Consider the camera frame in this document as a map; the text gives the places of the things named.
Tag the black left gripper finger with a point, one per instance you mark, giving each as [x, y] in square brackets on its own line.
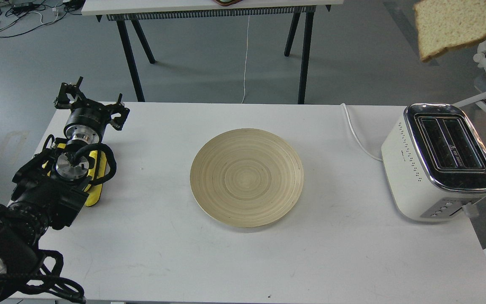
[114, 114]
[70, 96]

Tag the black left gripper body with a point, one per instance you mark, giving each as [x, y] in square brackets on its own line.
[93, 116]

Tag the slice of bread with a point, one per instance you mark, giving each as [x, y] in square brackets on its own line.
[447, 25]

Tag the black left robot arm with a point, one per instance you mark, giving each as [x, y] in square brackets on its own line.
[51, 189]

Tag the white chrome toaster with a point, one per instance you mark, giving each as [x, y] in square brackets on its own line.
[435, 163]

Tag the yellow cloth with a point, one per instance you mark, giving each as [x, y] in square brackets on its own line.
[93, 167]

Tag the white background table black legs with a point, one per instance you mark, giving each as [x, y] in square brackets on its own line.
[133, 11]

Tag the round wooden plate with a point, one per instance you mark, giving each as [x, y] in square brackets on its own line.
[247, 178]

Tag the brown object on background table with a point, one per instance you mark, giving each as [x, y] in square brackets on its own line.
[226, 2]

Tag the black power strip with cables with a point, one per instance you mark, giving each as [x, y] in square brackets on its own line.
[19, 17]

